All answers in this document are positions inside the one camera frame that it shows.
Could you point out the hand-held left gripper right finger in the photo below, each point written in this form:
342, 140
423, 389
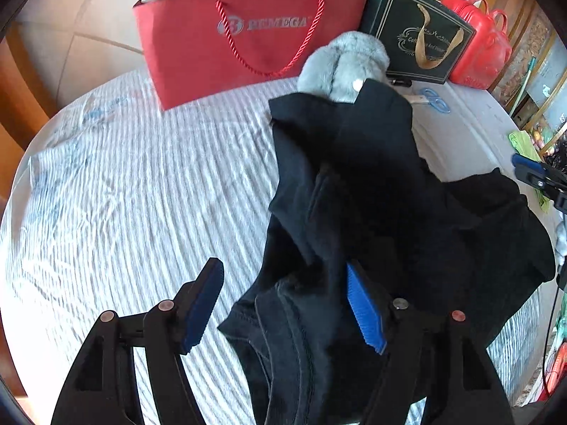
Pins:
363, 310

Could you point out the grey plush toy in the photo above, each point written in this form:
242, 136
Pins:
350, 57

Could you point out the small black object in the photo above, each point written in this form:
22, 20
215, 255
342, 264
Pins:
401, 82

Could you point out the red plastic carry case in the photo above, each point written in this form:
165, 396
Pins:
483, 57

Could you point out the pale green pole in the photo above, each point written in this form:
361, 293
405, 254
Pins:
525, 84

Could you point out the red paper bag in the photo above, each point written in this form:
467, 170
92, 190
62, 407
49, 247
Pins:
199, 62

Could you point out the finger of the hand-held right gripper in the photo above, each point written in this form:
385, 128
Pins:
527, 164

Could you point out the light green cloth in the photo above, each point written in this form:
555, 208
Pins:
520, 139

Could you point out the black garment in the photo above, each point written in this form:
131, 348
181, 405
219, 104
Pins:
376, 186

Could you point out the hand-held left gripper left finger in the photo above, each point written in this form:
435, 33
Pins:
201, 305

